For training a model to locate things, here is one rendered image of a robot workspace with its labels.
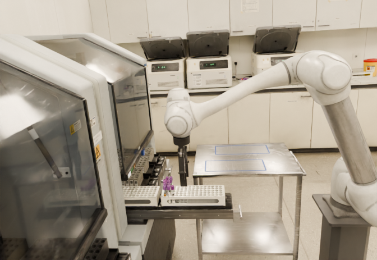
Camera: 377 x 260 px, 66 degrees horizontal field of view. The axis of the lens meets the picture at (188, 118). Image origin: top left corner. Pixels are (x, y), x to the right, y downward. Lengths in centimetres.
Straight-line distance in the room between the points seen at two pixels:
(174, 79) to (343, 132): 263
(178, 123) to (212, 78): 255
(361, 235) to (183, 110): 107
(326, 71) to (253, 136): 277
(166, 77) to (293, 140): 178
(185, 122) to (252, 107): 266
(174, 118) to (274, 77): 46
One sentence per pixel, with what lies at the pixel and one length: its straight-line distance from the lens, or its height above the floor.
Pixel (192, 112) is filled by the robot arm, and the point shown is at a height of 130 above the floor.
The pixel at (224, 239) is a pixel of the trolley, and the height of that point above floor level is 28.
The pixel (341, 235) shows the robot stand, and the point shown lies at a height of 61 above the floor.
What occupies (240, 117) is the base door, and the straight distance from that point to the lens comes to 366.
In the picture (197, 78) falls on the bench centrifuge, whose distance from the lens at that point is 355.
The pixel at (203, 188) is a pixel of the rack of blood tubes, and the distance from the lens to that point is 142.
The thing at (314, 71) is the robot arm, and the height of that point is 143.
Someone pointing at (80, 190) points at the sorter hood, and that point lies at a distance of 95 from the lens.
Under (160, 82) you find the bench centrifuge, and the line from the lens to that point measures 361.
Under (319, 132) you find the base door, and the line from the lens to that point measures 393.
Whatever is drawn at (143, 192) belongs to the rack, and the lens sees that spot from 144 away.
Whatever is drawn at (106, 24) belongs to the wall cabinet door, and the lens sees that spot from 402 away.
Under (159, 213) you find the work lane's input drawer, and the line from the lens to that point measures 141.
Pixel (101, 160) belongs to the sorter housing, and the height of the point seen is 115.
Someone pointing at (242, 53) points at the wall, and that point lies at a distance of 416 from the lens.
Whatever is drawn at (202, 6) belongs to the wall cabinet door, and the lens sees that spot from 380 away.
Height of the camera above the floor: 158
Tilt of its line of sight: 17 degrees down
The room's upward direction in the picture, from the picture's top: 4 degrees counter-clockwise
